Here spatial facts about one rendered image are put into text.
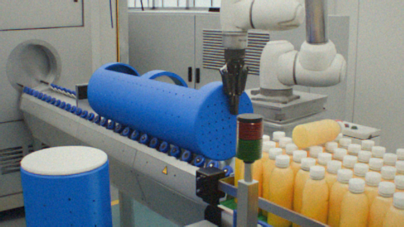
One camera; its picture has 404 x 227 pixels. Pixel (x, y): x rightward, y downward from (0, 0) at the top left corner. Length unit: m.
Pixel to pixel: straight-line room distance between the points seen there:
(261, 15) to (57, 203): 0.88
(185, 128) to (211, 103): 0.13
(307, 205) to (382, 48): 3.22
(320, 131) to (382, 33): 2.99
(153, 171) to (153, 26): 2.49
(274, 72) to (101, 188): 1.04
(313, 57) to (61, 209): 1.24
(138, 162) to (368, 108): 2.83
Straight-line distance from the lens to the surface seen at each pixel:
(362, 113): 4.59
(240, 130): 1.15
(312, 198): 1.31
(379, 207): 1.24
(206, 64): 3.89
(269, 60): 2.27
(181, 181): 1.87
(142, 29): 4.48
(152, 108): 1.94
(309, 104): 2.37
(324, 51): 2.19
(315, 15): 2.16
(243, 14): 1.69
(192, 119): 1.73
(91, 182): 1.55
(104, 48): 7.31
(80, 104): 2.83
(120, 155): 2.25
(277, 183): 1.39
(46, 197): 1.55
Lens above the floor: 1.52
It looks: 13 degrees down
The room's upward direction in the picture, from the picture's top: straight up
